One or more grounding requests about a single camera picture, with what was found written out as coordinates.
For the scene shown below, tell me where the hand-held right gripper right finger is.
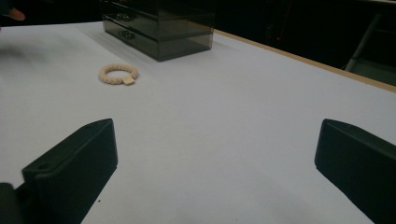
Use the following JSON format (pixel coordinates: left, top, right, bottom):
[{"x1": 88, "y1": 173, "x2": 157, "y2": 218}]
[{"x1": 314, "y1": 118, "x2": 396, "y2": 224}]

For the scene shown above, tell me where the beige braided hair tie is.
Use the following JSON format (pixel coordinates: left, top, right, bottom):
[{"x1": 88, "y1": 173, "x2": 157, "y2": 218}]
[{"x1": 98, "y1": 63, "x2": 140, "y2": 86}]

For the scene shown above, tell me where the smoky clear acrylic drawer box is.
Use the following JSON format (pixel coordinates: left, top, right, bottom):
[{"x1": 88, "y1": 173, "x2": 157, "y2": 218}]
[{"x1": 100, "y1": 0, "x2": 216, "y2": 63}]

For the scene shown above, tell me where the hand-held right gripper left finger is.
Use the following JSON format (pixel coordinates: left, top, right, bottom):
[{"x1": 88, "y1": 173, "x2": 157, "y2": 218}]
[{"x1": 13, "y1": 118, "x2": 119, "y2": 224}]

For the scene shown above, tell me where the grey metal stand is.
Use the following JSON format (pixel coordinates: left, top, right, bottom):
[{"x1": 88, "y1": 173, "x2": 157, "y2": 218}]
[{"x1": 343, "y1": 13, "x2": 396, "y2": 87}]

